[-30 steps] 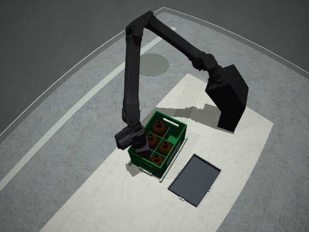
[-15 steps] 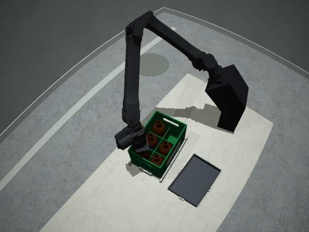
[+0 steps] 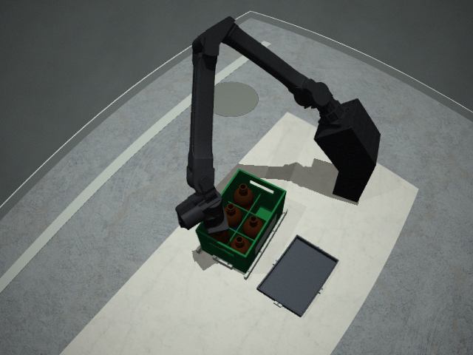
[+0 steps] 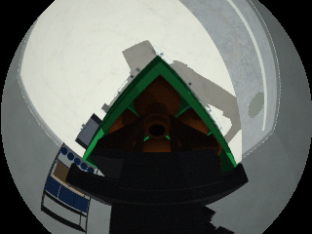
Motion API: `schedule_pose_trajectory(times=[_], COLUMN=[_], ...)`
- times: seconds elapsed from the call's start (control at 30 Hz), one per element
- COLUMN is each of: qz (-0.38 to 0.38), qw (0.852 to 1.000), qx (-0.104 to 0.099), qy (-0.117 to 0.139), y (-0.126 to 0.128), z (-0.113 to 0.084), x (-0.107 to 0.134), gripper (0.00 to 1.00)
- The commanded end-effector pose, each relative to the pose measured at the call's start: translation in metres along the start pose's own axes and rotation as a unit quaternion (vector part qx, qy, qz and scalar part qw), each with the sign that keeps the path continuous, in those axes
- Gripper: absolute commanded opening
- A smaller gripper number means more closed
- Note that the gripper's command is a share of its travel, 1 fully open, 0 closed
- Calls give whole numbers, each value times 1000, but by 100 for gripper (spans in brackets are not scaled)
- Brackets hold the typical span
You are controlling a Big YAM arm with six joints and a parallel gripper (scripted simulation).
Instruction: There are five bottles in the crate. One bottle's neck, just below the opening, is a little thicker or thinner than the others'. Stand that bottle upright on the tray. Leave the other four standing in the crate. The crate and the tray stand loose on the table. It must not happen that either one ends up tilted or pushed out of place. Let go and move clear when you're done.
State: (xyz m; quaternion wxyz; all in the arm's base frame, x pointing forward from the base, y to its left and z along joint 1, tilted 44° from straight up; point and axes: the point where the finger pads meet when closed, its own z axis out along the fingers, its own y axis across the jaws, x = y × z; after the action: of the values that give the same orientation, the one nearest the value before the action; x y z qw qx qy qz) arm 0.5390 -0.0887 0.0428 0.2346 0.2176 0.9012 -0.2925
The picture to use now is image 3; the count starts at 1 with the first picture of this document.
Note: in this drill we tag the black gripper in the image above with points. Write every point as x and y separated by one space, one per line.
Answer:
222 224

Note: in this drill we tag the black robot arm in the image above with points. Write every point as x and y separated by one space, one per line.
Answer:
200 171

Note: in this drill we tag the green crate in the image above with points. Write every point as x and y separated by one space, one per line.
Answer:
263 206

